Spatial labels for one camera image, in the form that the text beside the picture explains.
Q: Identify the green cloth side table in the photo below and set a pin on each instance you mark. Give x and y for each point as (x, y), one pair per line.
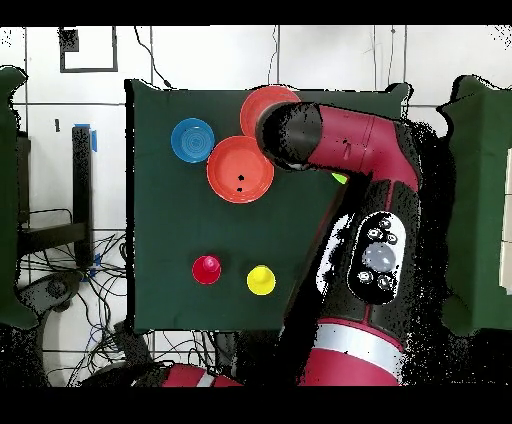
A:
(8, 200)
(480, 200)

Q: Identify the black metal frame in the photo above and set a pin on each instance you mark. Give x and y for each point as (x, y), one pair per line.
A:
(82, 180)

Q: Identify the red cup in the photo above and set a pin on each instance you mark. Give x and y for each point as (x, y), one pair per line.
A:
(206, 272)

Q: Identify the green bowl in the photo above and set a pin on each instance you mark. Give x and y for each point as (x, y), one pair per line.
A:
(340, 178)

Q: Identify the small blue bowl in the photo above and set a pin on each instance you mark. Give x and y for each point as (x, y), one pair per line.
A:
(192, 140)

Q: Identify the yellow cup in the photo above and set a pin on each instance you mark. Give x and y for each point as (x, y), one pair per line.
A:
(261, 282)

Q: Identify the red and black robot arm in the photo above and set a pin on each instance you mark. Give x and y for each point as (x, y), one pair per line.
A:
(360, 140)

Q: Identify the dark green tablecloth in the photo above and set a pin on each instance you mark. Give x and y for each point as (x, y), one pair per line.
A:
(180, 220)

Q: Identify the orange bowl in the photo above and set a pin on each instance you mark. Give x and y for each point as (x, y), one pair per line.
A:
(256, 108)
(236, 168)

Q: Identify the black power brick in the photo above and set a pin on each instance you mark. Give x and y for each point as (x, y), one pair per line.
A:
(130, 344)

